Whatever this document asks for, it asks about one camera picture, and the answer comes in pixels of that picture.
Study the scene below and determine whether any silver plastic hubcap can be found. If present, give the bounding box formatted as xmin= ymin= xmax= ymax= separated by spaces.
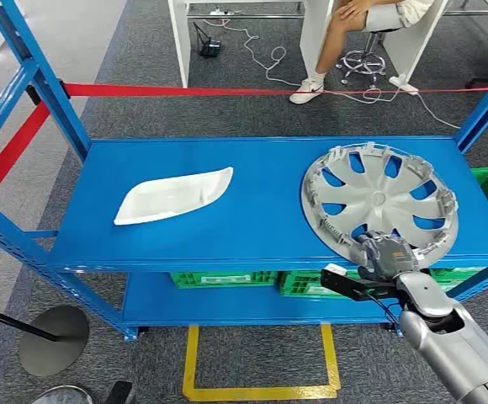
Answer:
xmin=301 ymin=141 xmax=459 ymax=270

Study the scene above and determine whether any black router on floor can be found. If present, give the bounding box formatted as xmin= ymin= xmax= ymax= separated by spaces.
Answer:
xmin=193 ymin=22 xmax=223 ymax=59

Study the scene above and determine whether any white floor cable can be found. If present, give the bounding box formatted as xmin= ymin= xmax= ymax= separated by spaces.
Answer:
xmin=202 ymin=18 xmax=462 ymax=130

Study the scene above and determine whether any chrome stool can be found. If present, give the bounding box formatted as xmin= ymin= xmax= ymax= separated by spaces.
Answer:
xmin=335 ymin=30 xmax=388 ymax=86

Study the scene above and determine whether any black stanchion with round base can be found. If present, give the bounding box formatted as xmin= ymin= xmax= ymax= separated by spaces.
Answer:
xmin=0 ymin=302 xmax=90 ymax=379

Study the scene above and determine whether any blue metal shelf rack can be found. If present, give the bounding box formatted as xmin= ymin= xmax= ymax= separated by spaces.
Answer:
xmin=0 ymin=0 xmax=488 ymax=343

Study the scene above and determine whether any chrome stanchion with round base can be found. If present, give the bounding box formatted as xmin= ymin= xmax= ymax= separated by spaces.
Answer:
xmin=25 ymin=79 xmax=70 ymax=106
xmin=30 ymin=385 xmax=96 ymax=404

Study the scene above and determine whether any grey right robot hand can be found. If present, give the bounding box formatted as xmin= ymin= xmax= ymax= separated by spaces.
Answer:
xmin=350 ymin=231 xmax=418 ymax=283

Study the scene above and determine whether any white curved plastic part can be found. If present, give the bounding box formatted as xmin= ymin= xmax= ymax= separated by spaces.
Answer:
xmin=113 ymin=166 xmax=234 ymax=227

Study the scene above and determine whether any seated person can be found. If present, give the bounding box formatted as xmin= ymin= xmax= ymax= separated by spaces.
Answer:
xmin=289 ymin=0 xmax=437 ymax=106

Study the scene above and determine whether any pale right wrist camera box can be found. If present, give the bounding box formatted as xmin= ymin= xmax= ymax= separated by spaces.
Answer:
xmin=320 ymin=263 xmax=398 ymax=303

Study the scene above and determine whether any white desk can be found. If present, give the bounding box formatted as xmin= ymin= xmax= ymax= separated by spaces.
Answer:
xmin=168 ymin=0 xmax=450 ymax=89

